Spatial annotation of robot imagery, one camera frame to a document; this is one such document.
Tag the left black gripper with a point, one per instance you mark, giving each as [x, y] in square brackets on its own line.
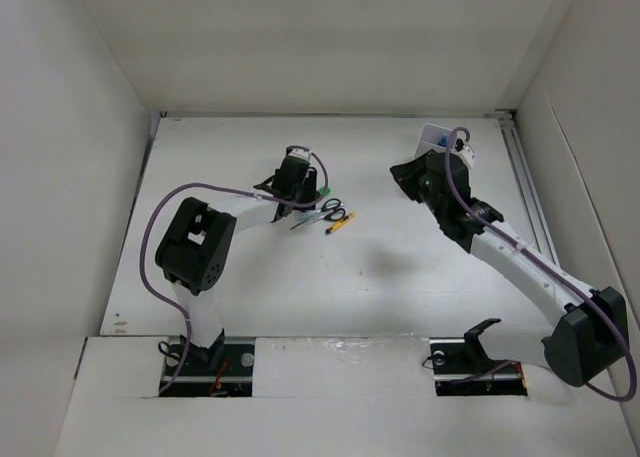
[308, 188]

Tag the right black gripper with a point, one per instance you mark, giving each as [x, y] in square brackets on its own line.
[406, 174]

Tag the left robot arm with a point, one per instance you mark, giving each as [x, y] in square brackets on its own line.
[193, 252]

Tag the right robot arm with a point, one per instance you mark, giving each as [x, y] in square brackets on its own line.
[590, 327]

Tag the white divided container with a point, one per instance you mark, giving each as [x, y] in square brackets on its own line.
[429, 137]

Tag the yellow utility knife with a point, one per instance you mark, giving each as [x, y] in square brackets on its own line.
[340, 223]

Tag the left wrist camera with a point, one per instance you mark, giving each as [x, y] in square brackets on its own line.
[299, 152]

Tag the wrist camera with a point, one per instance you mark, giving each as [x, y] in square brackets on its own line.
[299, 152]
[464, 151]

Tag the black handled scissors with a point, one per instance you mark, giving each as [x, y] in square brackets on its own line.
[332, 210]

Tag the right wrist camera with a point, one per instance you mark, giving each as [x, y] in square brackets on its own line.
[464, 151]

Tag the aluminium rail right side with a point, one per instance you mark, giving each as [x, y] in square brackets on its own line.
[537, 221]

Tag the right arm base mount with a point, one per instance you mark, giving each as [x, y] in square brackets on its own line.
[462, 368]

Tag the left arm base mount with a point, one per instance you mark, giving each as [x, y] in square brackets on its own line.
[224, 371]

